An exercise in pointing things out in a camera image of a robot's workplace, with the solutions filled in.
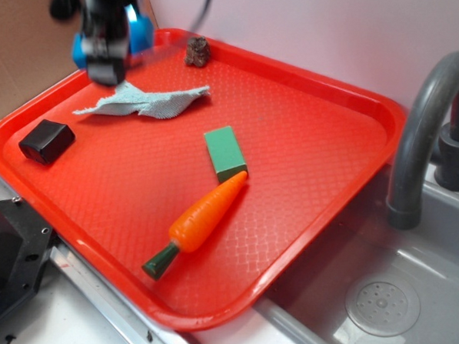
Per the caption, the silver aluminium rail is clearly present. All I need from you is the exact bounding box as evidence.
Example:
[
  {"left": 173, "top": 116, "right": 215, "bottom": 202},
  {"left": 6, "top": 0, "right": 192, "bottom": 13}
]
[{"left": 0, "top": 163, "right": 215, "bottom": 344}]

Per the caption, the grey sink basin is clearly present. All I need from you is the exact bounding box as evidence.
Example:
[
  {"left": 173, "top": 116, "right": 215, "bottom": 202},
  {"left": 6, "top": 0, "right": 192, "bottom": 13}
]
[{"left": 255, "top": 169, "right": 459, "bottom": 344}]

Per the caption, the brown cardboard panel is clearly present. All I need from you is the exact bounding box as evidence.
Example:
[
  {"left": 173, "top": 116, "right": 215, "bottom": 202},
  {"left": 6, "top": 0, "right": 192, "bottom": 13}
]
[{"left": 0, "top": 0, "right": 161, "bottom": 139}]

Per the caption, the small brown animal figurine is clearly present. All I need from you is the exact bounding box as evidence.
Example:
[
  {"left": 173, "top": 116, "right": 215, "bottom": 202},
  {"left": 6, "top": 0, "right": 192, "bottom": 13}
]
[{"left": 184, "top": 36, "right": 211, "bottom": 68}]

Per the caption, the blue rectangular block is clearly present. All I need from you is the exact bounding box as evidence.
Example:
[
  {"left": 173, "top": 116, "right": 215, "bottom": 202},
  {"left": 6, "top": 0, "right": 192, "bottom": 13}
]
[{"left": 71, "top": 4, "right": 154, "bottom": 68}]

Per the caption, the green rectangular block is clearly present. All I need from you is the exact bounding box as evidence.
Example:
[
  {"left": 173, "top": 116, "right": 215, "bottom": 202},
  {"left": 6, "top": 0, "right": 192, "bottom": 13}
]
[{"left": 204, "top": 125, "right": 248, "bottom": 183}]

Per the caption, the grey curved faucet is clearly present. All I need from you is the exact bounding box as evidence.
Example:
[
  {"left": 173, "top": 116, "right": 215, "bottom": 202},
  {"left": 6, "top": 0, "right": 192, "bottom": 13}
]
[{"left": 387, "top": 52, "right": 459, "bottom": 230}]

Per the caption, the orange toy carrot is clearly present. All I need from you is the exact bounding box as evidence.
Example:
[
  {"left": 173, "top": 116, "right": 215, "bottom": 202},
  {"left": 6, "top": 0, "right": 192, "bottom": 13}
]
[{"left": 142, "top": 170, "right": 248, "bottom": 281}]

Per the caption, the black metal mount bracket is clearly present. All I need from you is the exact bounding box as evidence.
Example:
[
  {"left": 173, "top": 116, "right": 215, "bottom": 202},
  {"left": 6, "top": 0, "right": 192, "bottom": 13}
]
[{"left": 0, "top": 199, "right": 53, "bottom": 322}]

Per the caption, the black rectangular block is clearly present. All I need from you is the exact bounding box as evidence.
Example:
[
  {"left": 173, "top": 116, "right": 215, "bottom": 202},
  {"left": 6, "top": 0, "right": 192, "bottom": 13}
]
[{"left": 18, "top": 119, "right": 76, "bottom": 165}]

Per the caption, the black cable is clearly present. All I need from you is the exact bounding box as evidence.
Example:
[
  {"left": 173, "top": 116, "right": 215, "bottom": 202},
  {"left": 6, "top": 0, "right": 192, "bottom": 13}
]
[{"left": 185, "top": 0, "right": 215, "bottom": 35}]

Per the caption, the light blue cloth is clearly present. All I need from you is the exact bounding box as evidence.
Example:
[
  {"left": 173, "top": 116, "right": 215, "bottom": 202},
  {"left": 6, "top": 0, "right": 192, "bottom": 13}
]
[{"left": 72, "top": 81, "right": 210, "bottom": 120}]

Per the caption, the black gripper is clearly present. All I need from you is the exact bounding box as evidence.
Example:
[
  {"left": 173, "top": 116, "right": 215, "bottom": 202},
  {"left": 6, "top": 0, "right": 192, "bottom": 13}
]
[{"left": 48, "top": 0, "right": 137, "bottom": 86}]

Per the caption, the round sink drain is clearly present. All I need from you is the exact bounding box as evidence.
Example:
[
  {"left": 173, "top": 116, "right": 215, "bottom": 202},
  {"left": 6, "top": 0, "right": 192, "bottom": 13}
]
[{"left": 345, "top": 276, "right": 421, "bottom": 338}]

